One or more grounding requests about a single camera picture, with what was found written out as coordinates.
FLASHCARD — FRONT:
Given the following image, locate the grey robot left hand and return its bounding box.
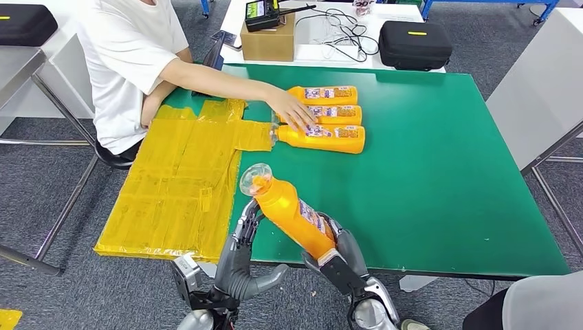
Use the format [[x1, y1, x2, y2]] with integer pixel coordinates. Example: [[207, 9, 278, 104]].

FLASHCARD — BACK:
[[212, 198, 290, 302]]

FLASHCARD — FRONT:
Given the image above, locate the person's right hand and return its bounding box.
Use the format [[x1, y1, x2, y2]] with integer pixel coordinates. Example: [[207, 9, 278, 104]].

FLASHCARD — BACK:
[[265, 86, 318, 133]]

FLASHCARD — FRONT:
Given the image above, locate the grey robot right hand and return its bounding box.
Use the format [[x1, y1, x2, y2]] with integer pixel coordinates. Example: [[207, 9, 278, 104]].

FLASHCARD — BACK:
[[300, 211, 369, 280]]

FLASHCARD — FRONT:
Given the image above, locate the orange detergent bottle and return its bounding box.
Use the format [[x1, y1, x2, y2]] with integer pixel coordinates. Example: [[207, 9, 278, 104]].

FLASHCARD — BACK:
[[272, 124, 366, 155], [239, 163, 340, 261], [285, 85, 360, 107], [273, 104, 364, 126]]

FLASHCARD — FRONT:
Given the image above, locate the cardboard box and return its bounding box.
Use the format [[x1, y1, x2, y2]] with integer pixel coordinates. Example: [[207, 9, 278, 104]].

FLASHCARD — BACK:
[[240, 12, 296, 63]]

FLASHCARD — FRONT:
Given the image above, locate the smartphone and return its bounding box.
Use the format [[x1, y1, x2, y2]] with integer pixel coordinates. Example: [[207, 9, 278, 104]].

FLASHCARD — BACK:
[[210, 30, 243, 51]]

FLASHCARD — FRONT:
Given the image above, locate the tablet in blue case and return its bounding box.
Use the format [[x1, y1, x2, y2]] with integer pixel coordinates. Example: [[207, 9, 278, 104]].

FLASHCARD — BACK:
[[191, 30, 228, 98]]

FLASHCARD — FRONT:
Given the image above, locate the black handheld controller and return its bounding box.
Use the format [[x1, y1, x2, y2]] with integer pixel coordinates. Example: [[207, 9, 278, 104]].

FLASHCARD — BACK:
[[243, 0, 318, 33]]

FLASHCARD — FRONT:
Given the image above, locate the yellow taped mat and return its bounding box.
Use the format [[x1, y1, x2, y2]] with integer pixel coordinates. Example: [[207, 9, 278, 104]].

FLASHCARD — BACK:
[[93, 98, 274, 264]]

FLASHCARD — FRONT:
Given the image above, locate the printed plastic cup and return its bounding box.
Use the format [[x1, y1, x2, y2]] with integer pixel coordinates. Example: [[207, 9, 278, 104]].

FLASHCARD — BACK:
[[353, 0, 376, 18]]

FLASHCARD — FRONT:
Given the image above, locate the black hard case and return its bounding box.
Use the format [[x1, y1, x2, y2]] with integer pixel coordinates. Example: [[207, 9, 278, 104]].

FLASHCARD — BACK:
[[0, 3, 59, 47], [378, 20, 454, 72]]

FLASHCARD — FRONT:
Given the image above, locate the black stool seat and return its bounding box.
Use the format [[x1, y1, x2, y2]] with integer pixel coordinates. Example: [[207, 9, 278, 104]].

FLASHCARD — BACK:
[[93, 138, 135, 171]]

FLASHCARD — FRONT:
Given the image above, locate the person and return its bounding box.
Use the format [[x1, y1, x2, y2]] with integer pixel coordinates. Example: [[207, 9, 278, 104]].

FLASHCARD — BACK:
[[400, 271, 583, 330], [75, 0, 318, 158]]

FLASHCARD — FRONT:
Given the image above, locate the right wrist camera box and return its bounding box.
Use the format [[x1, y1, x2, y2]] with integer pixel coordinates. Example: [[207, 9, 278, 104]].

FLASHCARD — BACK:
[[317, 248, 368, 298]]

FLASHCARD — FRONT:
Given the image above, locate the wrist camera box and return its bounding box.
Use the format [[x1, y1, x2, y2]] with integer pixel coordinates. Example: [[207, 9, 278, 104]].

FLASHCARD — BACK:
[[317, 248, 368, 298], [170, 254, 204, 308]]

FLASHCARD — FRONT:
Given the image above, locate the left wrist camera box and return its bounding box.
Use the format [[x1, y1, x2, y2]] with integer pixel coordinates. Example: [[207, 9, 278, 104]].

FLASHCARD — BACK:
[[170, 254, 204, 308]]

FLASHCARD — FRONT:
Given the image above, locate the black cable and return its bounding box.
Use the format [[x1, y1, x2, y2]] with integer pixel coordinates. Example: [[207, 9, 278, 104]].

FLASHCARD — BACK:
[[295, 7, 380, 63]]

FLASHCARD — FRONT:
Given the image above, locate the steel-frame table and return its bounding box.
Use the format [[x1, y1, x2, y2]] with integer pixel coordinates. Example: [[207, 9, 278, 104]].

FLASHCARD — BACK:
[[0, 45, 101, 277]]

